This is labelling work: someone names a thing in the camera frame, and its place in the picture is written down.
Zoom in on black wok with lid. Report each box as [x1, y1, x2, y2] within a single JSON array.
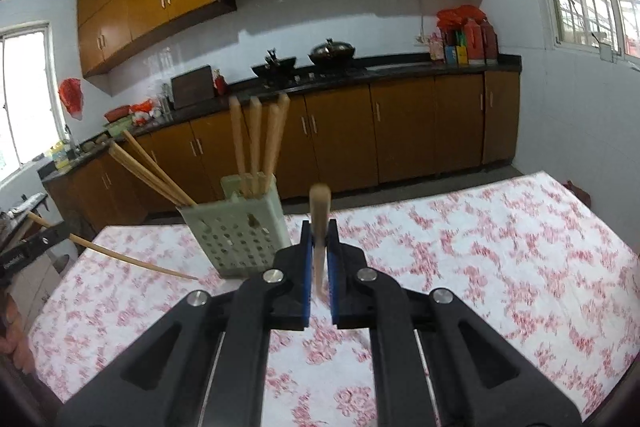
[[307, 38, 357, 66]]

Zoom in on red and white bag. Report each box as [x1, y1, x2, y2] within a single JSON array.
[[129, 101, 163, 126]]

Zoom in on dark red oil bottle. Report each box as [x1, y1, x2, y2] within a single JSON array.
[[482, 21, 500, 62], [465, 19, 486, 64]]

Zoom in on small bright window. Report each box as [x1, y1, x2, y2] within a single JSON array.
[[0, 23, 68, 180]]

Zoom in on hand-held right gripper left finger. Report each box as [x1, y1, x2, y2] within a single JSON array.
[[55, 220, 314, 427]]

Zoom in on red floral tablecloth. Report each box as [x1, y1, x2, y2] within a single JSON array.
[[27, 171, 640, 427]]

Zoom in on black kitchen countertop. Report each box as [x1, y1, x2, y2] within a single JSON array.
[[40, 54, 523, 182]]

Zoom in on brown cutting board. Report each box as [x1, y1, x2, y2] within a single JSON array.
[[170, 65, 217, 109]]

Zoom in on red stool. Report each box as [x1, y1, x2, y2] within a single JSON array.
[[561, 179, 595, 210]]

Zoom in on brown lower kitchen cabinets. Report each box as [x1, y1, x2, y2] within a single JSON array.
[[42, 69, 521, 234]]

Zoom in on red hanging plastic bag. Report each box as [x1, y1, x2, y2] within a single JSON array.
[[58, 78, 83, 122]]

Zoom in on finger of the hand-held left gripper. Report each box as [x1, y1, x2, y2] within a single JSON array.
[[22, 220, 68, 259]]

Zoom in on person's left hand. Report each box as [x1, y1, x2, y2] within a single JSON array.
[[0, 294, 34, 374]]

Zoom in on wooden chopstick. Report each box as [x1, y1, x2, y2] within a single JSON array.
[[108, 141, 192, 208], [262, 93, 291, 196], [122, 130, 199, 207], [308, 183, 332, 298], [248, 96, 264, 196], [26, 211, 200, 281]]

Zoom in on colourful small boxes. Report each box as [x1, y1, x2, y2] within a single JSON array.
[[444, 44, 469, 66]]

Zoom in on black gas stove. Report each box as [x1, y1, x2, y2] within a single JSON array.
[[250, 66, 374, 88]]

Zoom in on grey-green perforated chopstick holder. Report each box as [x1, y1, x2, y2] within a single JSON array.
[[177, 174, 292, 280]]

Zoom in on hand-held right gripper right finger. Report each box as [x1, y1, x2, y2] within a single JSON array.
[[325, 220, 583, 427]]

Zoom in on black wok with handle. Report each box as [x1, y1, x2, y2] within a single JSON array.
[[251, 49, 297, 80]]

